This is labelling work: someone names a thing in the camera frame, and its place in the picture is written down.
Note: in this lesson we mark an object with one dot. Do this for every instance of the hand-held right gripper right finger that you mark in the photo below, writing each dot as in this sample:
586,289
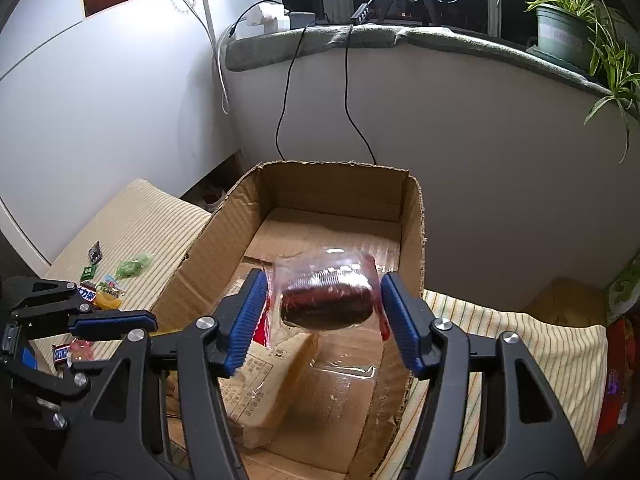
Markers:
402,320

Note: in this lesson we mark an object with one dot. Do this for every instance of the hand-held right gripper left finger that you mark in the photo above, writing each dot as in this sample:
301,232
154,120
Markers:
247,320

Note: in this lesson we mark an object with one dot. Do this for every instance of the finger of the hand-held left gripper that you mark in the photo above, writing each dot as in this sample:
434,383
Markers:
55,395
110,321

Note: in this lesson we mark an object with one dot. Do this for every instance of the yellow snack packet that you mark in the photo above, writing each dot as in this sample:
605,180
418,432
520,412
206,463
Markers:
107,301

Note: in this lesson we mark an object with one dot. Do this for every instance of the brown chocolate bar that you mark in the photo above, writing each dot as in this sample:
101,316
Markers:
87,291
62,353

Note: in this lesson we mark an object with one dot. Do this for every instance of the egg cup with printed lid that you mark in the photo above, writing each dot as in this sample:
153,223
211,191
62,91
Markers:
111,283

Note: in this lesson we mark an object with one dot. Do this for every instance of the red clear snack packet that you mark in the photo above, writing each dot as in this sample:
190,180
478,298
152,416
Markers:
82,350

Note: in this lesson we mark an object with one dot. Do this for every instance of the bright green snack packet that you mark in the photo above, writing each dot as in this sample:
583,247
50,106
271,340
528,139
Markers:
88,272

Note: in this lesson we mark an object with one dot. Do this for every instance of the pale green snack packet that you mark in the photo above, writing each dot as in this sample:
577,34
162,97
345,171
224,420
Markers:
126,268

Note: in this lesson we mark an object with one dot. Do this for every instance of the clear packet with dark cake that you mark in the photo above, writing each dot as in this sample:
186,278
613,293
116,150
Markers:
325,300

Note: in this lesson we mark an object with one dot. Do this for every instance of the brown cardboard box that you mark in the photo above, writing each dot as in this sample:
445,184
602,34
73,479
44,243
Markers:
325,200

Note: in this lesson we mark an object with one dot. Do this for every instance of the small dark square packet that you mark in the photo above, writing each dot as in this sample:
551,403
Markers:
95,251

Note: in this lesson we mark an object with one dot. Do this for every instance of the small light green candy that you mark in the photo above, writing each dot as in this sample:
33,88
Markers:
145,259

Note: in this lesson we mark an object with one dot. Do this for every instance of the wrapped sliced bread packet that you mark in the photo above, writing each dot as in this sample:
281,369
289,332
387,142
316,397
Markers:
270,390

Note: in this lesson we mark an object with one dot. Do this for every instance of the cream ribbed cushion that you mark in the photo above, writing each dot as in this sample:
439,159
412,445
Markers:
135,220

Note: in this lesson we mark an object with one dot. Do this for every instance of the red and white bag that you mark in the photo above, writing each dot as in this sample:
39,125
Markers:
212,196

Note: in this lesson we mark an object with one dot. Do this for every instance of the yellow striped bed sheet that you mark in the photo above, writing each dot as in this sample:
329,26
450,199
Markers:
550,360

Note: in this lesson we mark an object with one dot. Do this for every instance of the red package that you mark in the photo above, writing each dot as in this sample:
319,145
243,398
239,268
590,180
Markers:
615,375

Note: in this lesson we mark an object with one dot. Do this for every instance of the green and white package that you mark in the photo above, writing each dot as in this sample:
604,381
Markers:
622,290

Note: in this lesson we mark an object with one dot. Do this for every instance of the grey windowsill mat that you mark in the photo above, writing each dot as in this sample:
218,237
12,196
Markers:
450,42

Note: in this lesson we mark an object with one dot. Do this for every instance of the white power adapter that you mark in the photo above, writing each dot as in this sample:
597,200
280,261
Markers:
267,16

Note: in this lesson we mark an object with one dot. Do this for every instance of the grey power adapter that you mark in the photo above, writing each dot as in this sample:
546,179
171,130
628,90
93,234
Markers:
302,19

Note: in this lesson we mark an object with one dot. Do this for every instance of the black usb hub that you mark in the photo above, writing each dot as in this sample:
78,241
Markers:
360,13

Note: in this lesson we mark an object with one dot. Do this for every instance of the potted spider plant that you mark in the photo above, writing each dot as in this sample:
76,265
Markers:
562,30

